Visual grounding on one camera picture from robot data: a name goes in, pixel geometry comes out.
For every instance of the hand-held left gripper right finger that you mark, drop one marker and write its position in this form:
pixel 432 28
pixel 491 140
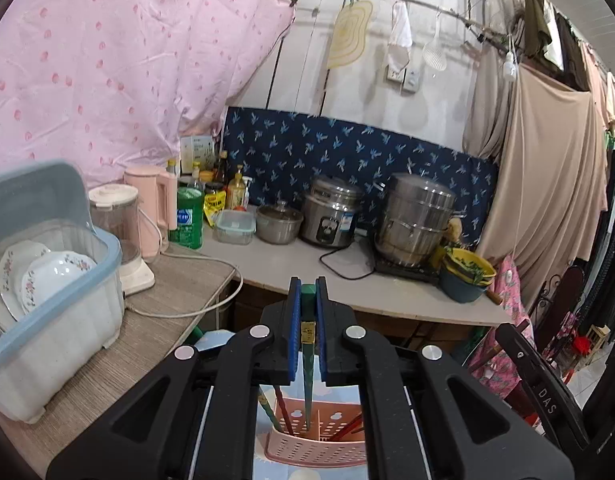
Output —
pixel 322 330

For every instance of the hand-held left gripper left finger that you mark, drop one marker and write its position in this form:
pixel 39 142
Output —
pixel 295 330

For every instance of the green chopstick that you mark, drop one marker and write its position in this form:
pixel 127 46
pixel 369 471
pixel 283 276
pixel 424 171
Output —
pixel 308 332
pixel 266 402

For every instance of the dark brown chopstick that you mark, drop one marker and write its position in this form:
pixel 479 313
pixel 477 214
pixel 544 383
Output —
pixel 283 412

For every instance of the red chopstick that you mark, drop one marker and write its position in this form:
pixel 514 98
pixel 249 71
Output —
pixel 355 419

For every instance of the maroon chopstick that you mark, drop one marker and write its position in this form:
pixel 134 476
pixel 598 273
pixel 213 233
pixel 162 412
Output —
pixel 347 432

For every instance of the pink perforated utensil basket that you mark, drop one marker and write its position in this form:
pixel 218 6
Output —
pixel 307 450

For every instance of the small red stool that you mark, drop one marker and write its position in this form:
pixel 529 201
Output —
pixel 582 346

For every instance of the small wooden stool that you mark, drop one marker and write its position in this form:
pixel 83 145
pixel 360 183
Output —
pixel 600 332

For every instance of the pink floral garment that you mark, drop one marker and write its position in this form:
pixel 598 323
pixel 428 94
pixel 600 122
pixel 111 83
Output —
pixel 510 310

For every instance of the black metal chair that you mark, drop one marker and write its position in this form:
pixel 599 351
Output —
pixel 557 292

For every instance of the black induction cooker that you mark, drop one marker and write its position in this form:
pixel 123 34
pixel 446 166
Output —
pixel 405 271

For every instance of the small pot with glass lid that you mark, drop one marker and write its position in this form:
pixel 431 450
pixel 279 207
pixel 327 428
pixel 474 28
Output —
pixel 279 222

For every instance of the steel rice cooker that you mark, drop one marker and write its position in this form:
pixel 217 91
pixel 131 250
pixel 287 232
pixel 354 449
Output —
pixel 332 217

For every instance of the clear food container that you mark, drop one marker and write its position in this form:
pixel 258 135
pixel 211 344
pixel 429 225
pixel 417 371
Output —
pixel 234 227

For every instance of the blue bowl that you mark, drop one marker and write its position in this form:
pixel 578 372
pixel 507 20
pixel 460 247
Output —
pixel 462 291

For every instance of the steel steamer pot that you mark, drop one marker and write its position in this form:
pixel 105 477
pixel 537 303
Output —
pixel 417 225

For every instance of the wooden counter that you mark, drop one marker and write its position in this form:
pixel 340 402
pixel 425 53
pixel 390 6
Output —
pixel 152 330

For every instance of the yellow bowl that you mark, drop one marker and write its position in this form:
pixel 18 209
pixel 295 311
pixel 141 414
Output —
pixel 470 266

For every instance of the yellow packet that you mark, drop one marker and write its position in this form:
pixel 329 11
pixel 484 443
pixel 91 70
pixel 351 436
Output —
pixel 215 206

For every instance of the amber pump bottle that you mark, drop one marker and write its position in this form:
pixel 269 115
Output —
pixel 236 192

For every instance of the green detergent bottle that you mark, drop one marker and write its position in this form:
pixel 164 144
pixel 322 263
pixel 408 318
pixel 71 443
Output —
pixel 187 220

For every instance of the ginger root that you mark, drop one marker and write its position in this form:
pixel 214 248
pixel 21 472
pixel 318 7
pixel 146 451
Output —
pixel 455 230

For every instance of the dark sauce bottle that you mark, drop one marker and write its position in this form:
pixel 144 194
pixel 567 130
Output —
pixel 221 166

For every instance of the navy leaf print cloth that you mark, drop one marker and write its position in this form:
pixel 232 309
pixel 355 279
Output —
pixel 287 145

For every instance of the pink electric kettle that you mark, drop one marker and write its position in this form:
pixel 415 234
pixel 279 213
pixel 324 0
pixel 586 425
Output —
pixel 147 205

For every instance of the yellow capped small bottle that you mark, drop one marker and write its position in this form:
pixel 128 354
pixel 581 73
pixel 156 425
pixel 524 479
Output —
pixel 172 172

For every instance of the white blender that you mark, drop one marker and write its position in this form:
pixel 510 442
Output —
pixel 122 225

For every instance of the white carton box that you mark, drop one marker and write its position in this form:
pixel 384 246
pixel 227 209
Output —
pixel 197 152

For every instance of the beige curtain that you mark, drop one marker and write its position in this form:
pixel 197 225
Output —
pixel 547 185

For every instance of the white dish rack bin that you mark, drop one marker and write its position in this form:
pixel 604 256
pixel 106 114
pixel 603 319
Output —
pixel 62 340

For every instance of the floral white plate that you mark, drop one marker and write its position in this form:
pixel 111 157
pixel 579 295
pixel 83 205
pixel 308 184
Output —
pixel 14 270
pixel 52 275

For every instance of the yellow hanging cutting board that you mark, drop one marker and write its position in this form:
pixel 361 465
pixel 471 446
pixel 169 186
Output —
pixel 350 35

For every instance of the white slotted ladle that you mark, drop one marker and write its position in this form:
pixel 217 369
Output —
pixel 435 52

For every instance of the white hanging cloth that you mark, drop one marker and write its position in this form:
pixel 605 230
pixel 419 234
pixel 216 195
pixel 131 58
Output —
pixel 400 35

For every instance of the white light bulb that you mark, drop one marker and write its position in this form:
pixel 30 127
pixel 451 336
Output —
pixel 510 67

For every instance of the pink printed sheet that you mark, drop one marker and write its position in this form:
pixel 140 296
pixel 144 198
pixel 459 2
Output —
pixel 112 60

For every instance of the white wall socket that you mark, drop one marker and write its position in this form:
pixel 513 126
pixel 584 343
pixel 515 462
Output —
pixel 405 79

